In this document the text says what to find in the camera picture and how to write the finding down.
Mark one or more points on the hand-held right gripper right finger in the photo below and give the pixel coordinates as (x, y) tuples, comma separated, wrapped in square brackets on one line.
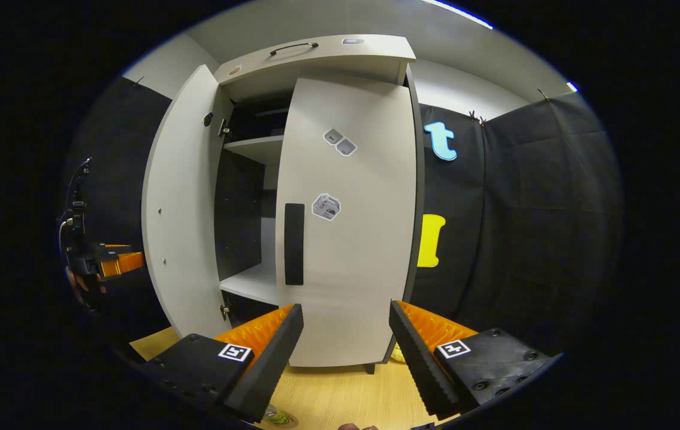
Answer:
[(417, 358)]

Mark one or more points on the black backdrop cloth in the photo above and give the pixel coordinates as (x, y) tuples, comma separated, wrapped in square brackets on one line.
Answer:
[(525, 227)]

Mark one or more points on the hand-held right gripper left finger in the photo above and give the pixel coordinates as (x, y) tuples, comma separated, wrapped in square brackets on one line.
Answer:
[(268, 370)]

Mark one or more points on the small ceiling light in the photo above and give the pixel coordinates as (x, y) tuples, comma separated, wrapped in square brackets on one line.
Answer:
[(573, 86)]

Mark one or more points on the white cabinet door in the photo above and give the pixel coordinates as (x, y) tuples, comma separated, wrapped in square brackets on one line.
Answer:
[(364, 257), (178, 209)]

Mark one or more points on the black clip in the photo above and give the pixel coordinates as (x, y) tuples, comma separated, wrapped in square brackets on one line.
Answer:
[(543, 94), (138, 80), (476, 117)]

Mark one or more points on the white cabinet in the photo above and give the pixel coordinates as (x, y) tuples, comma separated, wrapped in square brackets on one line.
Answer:
[(316, 65)]

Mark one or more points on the yellow corn toy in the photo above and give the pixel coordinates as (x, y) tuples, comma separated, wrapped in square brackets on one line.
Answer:
[(398, 353)]

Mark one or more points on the green label plastic bottle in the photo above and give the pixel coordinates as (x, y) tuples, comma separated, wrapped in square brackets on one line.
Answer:
[(277, 417)]

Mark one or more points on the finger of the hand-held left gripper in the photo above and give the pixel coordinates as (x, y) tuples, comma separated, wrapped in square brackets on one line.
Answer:
[(128, 263), (116, 246)]

